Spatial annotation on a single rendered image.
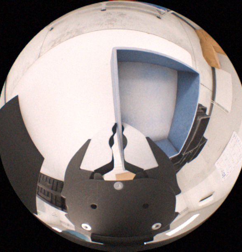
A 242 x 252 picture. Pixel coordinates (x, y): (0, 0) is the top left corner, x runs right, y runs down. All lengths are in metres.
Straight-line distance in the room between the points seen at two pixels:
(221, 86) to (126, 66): 2.49
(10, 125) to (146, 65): 0.39
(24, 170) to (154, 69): 0.44
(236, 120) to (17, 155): 2.91
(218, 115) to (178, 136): 2.47
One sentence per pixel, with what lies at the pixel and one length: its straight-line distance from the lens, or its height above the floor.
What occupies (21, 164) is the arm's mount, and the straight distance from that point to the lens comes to 0.33.
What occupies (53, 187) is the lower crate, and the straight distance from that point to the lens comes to 0.61.
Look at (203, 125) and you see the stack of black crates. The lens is 0.97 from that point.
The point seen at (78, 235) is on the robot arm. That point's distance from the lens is 0.27.
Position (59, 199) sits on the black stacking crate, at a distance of 0.58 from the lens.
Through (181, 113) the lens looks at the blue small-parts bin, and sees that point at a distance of 0.21.
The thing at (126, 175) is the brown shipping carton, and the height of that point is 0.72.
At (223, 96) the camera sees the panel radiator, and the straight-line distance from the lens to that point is 2.52.
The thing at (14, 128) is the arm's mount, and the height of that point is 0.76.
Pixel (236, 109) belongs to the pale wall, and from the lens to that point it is 2.60.
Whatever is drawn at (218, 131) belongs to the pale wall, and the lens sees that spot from 2.70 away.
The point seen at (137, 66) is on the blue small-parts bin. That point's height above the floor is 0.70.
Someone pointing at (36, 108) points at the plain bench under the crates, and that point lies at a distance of 0.24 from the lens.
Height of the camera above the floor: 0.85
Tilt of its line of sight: 57 degrees down
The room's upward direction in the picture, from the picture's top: 162 degrees clockwise
